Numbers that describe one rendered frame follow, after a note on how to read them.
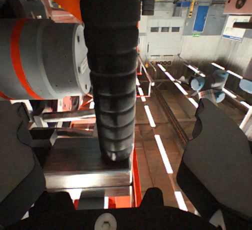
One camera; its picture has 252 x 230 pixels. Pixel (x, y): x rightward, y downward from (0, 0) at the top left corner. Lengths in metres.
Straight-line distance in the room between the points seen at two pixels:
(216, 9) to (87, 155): 15.64
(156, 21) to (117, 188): 13.58
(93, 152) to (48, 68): 0.14
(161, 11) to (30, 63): 13.59
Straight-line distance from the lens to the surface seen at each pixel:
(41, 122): 0.42
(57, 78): 0.25
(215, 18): 15.77
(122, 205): 1.84
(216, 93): 1.05
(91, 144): 0.17
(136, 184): 3.01
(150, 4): 8.74
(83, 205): 0.20
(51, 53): 0.24
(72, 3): 0.75
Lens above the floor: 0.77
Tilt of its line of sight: 32 degrees up
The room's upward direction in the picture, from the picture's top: 180 degrees counter-clockwise
